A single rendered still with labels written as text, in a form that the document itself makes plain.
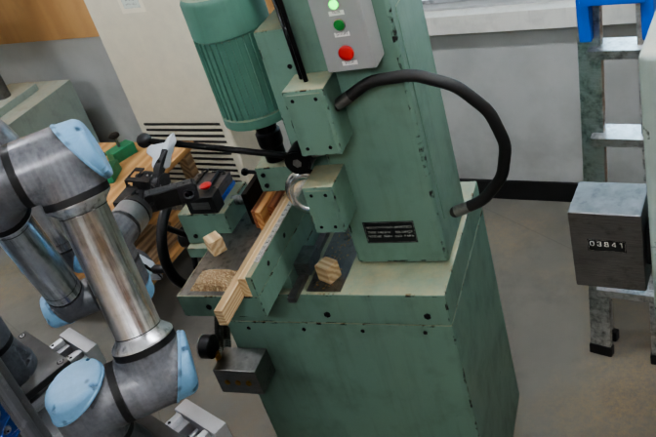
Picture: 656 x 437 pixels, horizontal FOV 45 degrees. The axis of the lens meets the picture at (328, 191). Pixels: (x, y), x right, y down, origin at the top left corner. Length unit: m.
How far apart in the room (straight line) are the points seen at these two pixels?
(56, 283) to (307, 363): 0.69
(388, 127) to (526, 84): 1.51
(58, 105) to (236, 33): 2.47
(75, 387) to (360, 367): 0.75
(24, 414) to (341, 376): 0.75
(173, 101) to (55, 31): 0.95
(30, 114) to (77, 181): 2.61
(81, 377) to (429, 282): 0.75
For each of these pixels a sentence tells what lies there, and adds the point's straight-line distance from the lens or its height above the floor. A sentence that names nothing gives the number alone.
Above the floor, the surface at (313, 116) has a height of 1.24.
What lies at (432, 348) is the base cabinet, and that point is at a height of 0.64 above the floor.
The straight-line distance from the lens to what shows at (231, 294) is 1.67.
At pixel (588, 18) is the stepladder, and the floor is 1.08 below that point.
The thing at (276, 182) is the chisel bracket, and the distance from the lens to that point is 1.89.
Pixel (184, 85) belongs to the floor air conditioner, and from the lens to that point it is 3.42.
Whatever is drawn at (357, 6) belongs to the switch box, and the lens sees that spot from 1.44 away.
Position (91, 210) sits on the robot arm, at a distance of 1.38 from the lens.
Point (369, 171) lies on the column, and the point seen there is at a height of 1.06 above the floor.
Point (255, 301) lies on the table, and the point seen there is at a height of 0.89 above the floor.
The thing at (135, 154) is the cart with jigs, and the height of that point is 0.53.
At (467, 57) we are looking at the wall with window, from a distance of 3.09.
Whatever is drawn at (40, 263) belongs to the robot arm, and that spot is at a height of 1.19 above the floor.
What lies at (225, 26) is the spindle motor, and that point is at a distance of 1.67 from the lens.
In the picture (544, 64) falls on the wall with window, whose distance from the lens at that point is 3.02.
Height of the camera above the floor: 1.90
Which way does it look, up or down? 31 degrees down
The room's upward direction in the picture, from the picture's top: 18 degrees counter-clockwise
